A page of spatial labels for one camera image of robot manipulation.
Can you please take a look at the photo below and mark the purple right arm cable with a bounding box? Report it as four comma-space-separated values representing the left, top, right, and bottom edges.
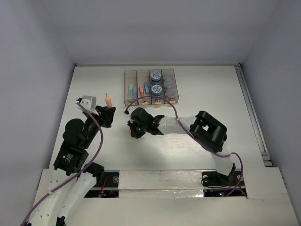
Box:
124, 96, 244, 196

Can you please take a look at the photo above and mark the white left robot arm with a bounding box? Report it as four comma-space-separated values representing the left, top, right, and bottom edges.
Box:
22, 104, 116, 226

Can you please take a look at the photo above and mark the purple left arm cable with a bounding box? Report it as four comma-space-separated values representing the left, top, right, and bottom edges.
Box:
20, 101, 104, 226

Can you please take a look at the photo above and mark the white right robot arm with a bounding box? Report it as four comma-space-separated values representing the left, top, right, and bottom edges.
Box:
127, 107, 236, 187

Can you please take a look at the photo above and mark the blue highlighter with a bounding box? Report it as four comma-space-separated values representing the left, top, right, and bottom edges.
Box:
143, 82, 150, 94

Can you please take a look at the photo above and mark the teal green marker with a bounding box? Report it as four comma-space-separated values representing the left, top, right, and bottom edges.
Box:
127, 84, 133, 100

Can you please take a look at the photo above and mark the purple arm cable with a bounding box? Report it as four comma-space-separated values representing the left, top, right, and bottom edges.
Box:
124, 96, 244, 196
20, 101, 104, 226

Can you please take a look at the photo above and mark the clear paper clip jar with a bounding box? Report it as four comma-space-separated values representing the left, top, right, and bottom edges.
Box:
166, 89, 176, 98

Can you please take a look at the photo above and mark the light blue marker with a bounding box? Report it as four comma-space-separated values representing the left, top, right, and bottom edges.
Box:
133, 86, 138, 99

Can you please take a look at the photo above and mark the pink orange highlighter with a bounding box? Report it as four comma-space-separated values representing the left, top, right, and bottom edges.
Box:
105, 94, 113, 108

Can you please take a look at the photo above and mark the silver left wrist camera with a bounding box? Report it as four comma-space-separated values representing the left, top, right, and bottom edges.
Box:
75, 95, 96, 112

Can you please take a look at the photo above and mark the blue label putty jar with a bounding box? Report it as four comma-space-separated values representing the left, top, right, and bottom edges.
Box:
151, 84, 163, 97

